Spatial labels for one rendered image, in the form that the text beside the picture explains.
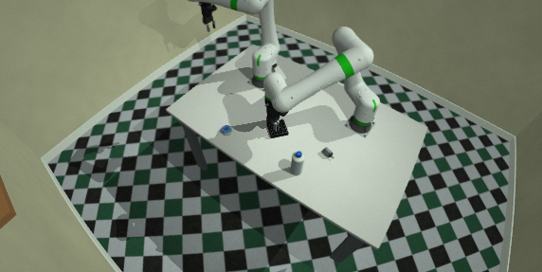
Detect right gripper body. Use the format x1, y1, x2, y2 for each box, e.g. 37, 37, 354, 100
198, 2, 217, 24

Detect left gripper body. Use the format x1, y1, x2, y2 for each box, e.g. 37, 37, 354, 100
265, 98, 288, 125

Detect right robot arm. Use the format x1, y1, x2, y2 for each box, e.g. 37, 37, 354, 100
188, 0, 280, 88

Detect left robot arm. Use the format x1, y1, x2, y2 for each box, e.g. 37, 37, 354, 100
263, 27, 380, 134

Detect black knob panel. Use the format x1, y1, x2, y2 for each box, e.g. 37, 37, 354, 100
266, 119, 289, 138

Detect grey bottle with blue cap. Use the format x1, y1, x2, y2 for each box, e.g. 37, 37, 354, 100
290, 151, 305, 175

